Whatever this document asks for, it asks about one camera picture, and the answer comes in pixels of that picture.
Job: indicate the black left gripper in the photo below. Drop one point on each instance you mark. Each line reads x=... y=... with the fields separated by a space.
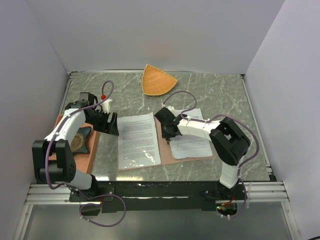
x=108 y=127

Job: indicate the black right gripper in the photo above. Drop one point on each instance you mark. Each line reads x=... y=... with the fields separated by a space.
x=166 y=135

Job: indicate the white printed paper stack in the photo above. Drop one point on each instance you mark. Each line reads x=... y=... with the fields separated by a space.
x=188 y=147

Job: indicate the pink brown file folder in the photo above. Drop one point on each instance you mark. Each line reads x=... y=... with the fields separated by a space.
x=165 y=150

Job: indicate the white printed paper sheet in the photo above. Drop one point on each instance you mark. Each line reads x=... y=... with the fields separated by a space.
x=137 y=142

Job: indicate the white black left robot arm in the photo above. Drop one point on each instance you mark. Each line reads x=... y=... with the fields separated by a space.
x=53 y=160

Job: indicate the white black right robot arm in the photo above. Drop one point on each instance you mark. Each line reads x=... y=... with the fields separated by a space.
x=230 y=142

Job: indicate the dark teal star dish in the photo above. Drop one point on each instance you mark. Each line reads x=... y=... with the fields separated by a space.
x=79 y=142

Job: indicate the orange woven wicker basket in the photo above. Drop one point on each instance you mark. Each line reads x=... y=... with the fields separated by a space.
x=156 y=82

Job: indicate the salmon pink plastic tray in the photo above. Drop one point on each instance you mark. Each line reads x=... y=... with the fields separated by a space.
x=84 y=162

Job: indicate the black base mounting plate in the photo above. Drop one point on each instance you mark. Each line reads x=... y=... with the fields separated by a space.
x=114 y=196

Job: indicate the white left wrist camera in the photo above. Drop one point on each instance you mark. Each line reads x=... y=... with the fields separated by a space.
x=106 y=104

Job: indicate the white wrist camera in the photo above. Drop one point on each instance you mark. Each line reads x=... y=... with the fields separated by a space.
x=106 y=104
x=169 y=107

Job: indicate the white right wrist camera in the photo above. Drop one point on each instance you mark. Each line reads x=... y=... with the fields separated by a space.
x=169 y=107

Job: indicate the aluminium frame rail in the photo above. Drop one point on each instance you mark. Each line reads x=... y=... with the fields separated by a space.
x=41 y=194

